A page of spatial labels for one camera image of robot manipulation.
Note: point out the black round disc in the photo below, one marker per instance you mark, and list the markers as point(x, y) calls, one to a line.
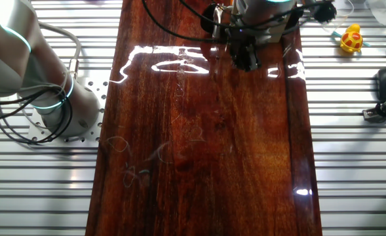
point(207, 18)

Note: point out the clear plastic cup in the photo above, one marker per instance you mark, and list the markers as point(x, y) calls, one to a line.
point(345, 16)

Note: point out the silver metal water tap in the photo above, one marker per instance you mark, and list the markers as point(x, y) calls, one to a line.
point(217, 29)

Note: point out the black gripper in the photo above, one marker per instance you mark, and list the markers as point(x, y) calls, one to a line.
point(245, 42)

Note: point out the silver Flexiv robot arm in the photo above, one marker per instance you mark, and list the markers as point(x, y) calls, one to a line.
point(15, 49)

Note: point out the perforated silver base plate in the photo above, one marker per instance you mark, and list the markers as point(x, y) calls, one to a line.
point(96, 108)

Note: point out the light blue thin stick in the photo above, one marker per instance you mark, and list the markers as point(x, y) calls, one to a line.
point(336, 34)

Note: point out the black rounded box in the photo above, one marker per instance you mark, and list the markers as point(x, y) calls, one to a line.
point(382, 85)

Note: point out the glossy red-brown wooden board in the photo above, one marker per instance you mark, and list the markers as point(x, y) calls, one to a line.
point(196, 147)

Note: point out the white plastic bag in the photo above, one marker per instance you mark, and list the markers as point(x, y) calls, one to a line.
point(384, 11)

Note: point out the yellow orange turtle toy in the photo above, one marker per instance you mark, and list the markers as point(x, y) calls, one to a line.
point(351, 39)

